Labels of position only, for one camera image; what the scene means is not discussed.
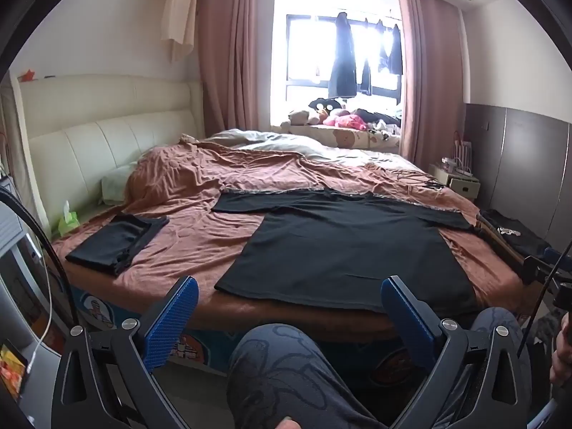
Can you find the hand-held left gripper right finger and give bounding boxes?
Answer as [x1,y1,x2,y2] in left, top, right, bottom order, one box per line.
[381,276,532,429]

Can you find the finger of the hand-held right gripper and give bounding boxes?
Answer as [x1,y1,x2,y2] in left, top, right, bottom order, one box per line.
[524,247,572,284]

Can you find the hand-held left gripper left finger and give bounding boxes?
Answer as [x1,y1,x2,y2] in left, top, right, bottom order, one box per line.
[51,276,199,429]

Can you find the black t-shirt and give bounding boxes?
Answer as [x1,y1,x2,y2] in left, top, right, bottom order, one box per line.
[211,190,479,316]

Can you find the stack of folded dark clothes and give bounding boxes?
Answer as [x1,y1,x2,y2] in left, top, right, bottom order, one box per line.
[476,208,552,264]

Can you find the dark clothes pile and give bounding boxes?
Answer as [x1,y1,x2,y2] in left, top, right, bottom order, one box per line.
[355,108,403,128]

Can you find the hanging dark clothes at window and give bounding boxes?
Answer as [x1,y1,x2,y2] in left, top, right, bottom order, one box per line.
[286,11,405,99]

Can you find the person's right hand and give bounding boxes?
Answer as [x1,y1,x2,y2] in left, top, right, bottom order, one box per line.
[549,317,572,386]

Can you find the person's right leg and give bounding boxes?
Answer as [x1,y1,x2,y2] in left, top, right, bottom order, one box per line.
[467,307,534,367]

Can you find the person's leg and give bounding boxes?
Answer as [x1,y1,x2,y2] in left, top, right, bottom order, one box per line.
[226,323,430,429]
[467,307,534,367]

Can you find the printed blue bed sheet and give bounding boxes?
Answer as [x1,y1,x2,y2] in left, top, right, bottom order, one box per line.
[71,277,233,374]

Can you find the bed with brown blanket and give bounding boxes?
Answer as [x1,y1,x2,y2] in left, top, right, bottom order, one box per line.
[51,140,532,336]

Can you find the folded black garment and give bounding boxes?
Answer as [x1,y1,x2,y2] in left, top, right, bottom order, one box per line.
[65,213,171,276]

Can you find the dark wardrobe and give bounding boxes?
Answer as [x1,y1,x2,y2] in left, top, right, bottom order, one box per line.
[465,103,572,255]

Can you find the cream nightstand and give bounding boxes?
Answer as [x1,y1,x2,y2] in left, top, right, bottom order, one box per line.
[429,163,481,202]

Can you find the person's left leg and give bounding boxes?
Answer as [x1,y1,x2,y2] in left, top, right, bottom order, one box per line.
[226,323,430,429]

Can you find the green tissue box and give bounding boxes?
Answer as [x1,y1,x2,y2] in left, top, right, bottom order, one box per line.
[58,201,81,237]

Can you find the pale green pillow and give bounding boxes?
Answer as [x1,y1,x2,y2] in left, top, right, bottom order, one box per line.
[100,163,139,206]

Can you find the grey bedside cabinet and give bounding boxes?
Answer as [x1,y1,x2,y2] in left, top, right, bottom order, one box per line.
[0,206,61,429]

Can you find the smartphone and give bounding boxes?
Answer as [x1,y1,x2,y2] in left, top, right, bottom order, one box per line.
[0,340,28,400]

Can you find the printed window seat cushion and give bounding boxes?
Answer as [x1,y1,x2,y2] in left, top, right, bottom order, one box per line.
[279,123,400,150]

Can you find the cream padded headboard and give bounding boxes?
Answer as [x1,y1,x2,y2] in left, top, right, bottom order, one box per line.
[18,74,206,233]

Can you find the white duvet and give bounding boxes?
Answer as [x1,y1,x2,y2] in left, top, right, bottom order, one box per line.
[206,129,421,173]

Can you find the pink curtain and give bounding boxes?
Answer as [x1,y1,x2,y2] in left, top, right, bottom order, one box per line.
[397,0,468,168]
[197,0,278,137]

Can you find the beige plush bear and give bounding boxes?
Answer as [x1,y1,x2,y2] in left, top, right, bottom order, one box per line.
[288,108,320,126]

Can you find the black and white plush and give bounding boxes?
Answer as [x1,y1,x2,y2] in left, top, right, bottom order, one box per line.
[310,97,345,114]

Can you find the short dark hanging garment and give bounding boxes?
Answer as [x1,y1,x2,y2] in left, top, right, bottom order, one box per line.
[379,20,404,75]

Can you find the long dark hanging garment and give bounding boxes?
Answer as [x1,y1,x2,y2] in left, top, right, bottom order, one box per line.
[328,11,358,98]

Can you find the cream hanging cloth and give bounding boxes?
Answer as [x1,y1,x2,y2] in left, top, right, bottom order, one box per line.
[162,0,198,63]

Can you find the white charging cable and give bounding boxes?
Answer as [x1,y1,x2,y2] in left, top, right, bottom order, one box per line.
[27,228,53,374]

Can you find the thin black cable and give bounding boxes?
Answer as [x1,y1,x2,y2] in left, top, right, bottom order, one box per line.
[393,171,444,189]

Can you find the thick black cable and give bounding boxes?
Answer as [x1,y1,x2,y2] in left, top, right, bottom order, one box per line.
[0,188,81,327]

